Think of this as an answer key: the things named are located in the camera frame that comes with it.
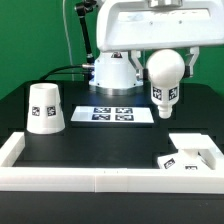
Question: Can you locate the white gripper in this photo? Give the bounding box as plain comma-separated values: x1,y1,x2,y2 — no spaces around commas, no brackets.
96,0,224,80

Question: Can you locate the white lamp bulb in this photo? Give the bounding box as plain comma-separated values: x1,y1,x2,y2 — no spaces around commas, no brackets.
146,49,185,119

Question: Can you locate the white lamp base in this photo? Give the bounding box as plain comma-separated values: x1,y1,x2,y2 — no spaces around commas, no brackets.
157,133,210,171

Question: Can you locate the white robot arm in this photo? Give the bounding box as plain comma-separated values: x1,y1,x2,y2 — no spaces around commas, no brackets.
90,0,224,95

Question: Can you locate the white lamp shade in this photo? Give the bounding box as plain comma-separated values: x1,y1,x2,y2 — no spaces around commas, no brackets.
27,83,65,134

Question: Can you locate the white marker tag plate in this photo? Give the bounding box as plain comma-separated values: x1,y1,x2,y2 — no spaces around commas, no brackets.
71,106,154,124

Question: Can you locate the white U-shaped fence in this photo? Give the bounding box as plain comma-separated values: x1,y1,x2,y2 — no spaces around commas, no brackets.
0,132,224,194

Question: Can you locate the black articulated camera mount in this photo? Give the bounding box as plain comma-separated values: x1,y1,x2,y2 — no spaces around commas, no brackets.
75,0,97,64

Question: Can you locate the grey hanging cable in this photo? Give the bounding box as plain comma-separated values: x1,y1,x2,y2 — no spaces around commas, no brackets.
61,0,75,67

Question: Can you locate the black cable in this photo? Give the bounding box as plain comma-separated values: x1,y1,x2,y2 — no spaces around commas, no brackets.
38,64,96,82

